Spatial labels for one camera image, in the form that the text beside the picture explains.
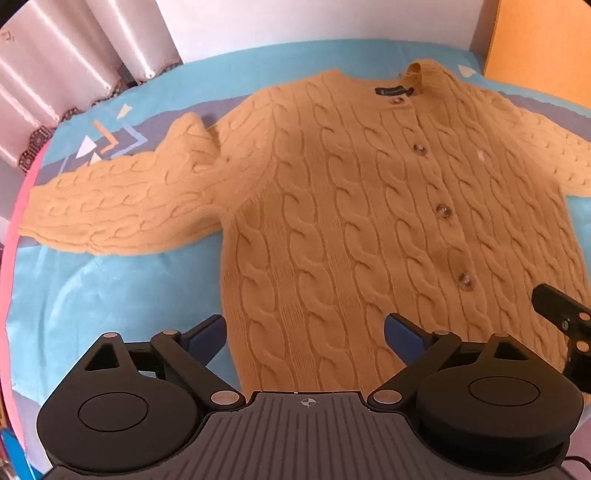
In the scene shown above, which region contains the mustard cable-knit cardigan sweater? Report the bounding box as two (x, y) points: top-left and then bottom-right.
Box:
(18, 59), (591, 393)

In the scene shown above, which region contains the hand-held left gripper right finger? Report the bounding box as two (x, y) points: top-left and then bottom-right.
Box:
(368, 313), (527, 411)

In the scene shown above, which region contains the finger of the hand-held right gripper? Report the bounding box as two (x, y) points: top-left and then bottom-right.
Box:
(531, 284), (591, 395)

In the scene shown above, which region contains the orange wooden cabinet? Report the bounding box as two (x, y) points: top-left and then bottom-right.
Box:
(482, 0), (591, 106)

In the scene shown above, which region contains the pink cloth edge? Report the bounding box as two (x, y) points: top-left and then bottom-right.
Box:
(0, 138), (52, 462)

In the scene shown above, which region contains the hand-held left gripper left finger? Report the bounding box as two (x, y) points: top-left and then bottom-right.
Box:
(85, 314), (246, 411)

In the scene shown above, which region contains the white pleated curtain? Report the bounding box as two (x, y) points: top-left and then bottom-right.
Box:
(0, 0), (182, 172)

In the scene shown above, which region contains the teal and grey printed bedsheet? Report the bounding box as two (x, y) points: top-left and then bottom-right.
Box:
(9, 39), (591, 480)

